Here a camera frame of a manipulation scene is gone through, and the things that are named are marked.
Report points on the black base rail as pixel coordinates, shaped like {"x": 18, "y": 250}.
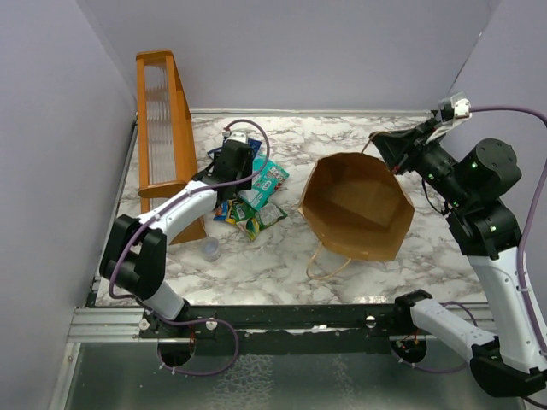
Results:
{"x": 223, "y": 330}

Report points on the yellow M&M's packet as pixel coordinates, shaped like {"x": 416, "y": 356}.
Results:
{"x": 234, "y": 212}

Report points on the dark blue snack packet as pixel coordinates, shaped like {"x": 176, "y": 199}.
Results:
{"x": 213, "y": 154}

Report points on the orange wooden rack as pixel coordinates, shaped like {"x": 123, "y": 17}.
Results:
{"x": 167, "y": 157}

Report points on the blue Burts crisps packet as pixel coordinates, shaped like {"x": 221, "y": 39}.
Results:
{"x": 255, "y": 145}

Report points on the small clear plastic cup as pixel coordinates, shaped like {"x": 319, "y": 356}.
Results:
{"x": 210, "y": 249}

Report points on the small blue candy bar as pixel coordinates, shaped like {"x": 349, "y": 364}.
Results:
{"x": 222, "y": 211}

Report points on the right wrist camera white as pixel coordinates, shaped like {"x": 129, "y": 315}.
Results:
{"x": 454, "y": 109}

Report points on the brown paper bag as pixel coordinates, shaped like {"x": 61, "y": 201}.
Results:
{"x": 356, "y": 207}

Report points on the green yellow snack packet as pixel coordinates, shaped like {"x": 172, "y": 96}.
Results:
{"x": 256, "y": 221}

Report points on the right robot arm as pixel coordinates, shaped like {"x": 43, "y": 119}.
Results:
{"x": 511, "y": 361}

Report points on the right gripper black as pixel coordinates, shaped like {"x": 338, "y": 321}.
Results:
{"x": 397, "y": 146}

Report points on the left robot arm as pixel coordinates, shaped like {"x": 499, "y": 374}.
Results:
{"x": 135, "y": 254}

